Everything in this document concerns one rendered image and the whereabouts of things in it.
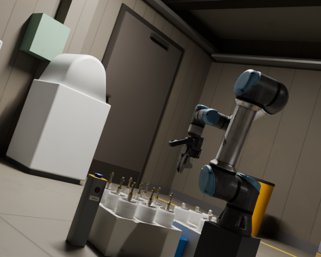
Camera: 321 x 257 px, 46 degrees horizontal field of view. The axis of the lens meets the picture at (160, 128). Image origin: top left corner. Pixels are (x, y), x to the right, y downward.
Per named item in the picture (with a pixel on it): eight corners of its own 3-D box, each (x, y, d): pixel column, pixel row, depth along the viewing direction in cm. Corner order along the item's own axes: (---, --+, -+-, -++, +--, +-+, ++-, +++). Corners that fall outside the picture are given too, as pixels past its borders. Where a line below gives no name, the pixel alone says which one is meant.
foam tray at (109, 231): (171, 265, 188) (182, 231, 189) (104, 256, 166) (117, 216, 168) (133, 238, 220) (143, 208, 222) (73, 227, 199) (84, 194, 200)
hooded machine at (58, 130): (55, 172, 413) (92, 68, 423) (86, 186, 376) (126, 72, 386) (0, 159, 364) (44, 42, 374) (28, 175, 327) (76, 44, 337)
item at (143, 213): (124, 236, 185) (135, 201, 187) (139, 238, 191) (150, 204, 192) (133, 243, 177) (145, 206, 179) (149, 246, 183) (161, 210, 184)
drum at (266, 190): (264, 238, 448) (279, 186, 453) (251, 237, 415) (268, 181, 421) (233, 226, 473) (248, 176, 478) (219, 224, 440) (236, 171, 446)
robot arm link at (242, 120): (233, 207, 152) (285, 80, 149) (201, 197, 148) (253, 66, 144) (221, 197, 164) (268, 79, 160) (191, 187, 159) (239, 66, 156)
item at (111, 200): (112, 229, 193) (124, 195, 195) (116, 234, 184) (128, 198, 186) (95, 224, 191) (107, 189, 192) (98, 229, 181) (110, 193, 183)
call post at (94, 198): (84, 247, 170) (107, 181, 173) (71, 245, 166) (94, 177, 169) (79, 241, 176) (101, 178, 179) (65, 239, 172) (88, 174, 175)
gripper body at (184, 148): (198, 160, 193) (205, 137, 194) (183, 155, 190) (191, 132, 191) (192, 158, 200) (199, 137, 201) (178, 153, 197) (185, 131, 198)
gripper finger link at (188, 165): (191, 176, 190) (195, 158, 192) (180, 172, 189) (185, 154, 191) (188, 176, 193) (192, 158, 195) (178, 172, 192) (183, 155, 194)
